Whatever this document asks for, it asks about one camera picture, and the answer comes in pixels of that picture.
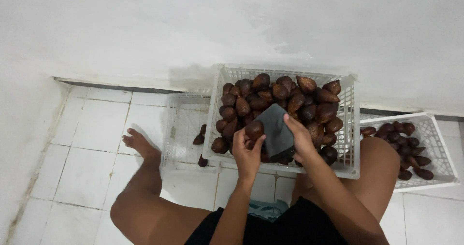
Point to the heap of brown snake fruits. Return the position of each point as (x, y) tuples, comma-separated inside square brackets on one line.
[(319, 110)]

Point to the small white plastic crate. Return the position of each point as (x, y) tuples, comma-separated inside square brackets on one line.
[(183, 129)]

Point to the dark grey cleaning cloth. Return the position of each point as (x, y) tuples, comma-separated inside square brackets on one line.
[(276, 132)]

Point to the person's right leg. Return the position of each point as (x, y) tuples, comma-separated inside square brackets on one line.
[(373, 168)]

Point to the black shorts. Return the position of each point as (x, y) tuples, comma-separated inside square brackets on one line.
[(290, 227)]

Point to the single brown snake fruit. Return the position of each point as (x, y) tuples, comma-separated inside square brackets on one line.
[(254, 129)]

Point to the light blue plastic stool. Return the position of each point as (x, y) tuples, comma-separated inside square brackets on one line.
[(266, 209)]

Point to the person's right hand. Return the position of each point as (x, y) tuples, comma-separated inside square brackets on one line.
[(302, 143)]

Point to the large white plastic crate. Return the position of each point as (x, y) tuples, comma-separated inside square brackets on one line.
[(348, 129)]

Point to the person's left leg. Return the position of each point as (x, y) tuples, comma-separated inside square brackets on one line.
[(145, 201)]

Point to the person's leg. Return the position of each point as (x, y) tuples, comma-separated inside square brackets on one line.
[(145, 201), (373, 168)]

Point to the pile of dark snake fruits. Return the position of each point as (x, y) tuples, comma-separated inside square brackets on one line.
[(402, 143)]

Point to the person's left hand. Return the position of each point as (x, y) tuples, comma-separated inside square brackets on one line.
[(246, 159)]

